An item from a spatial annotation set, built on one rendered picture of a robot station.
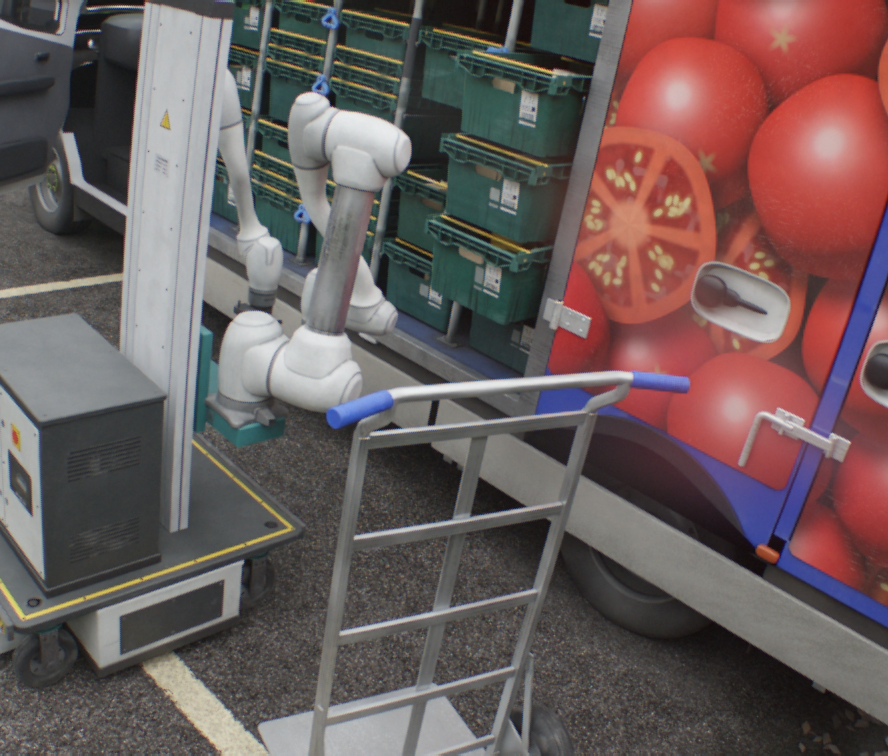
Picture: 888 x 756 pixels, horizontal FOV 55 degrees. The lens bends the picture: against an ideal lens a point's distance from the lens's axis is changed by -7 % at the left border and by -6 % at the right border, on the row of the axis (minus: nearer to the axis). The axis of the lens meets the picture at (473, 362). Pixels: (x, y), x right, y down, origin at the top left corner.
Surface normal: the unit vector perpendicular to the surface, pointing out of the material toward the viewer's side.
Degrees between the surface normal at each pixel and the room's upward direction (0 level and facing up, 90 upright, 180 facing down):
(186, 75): 90
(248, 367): 87
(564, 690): 0
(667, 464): 90
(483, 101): 99
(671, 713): 0
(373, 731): 0
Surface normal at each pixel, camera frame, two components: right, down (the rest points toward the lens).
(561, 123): 0.73, 0.39
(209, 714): 0.19, -0.90
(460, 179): -0.68, 0.28
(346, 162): -0.35, 0.24
